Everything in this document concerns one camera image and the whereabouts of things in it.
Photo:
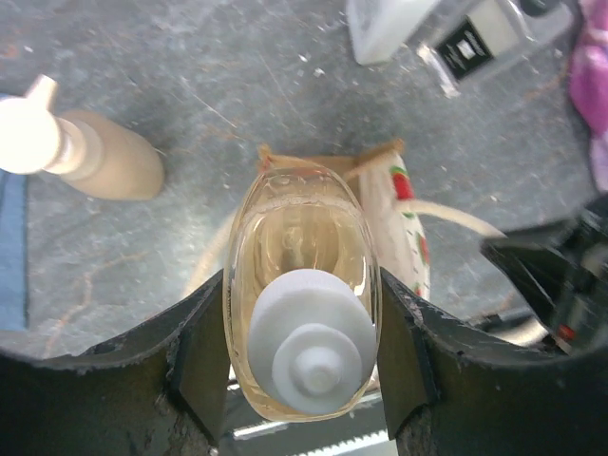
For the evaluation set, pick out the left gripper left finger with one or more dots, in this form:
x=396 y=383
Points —
x=157 y=389

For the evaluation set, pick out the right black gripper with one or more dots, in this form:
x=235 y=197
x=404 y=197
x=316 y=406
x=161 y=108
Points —
x=560 y=269

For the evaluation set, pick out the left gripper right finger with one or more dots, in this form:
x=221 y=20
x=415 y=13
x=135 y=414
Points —
x=451 y=389

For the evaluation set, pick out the amber liquid bottle white cap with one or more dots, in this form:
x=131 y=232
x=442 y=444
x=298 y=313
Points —
x=301 y=296

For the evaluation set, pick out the pink cloth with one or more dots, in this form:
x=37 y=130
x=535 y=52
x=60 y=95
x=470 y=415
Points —
x=588 y=84

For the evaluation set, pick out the clear square bottle black cap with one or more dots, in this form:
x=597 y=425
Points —
x=482 y=38

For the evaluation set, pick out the beige pump lotion bottle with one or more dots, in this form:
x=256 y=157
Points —
x=83 y=148

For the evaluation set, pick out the blue cloth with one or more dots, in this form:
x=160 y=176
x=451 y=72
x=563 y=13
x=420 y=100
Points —
x=14 y=281

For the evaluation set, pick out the burlap watermelon canvas bag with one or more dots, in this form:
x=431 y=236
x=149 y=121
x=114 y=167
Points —
x=395 y=229

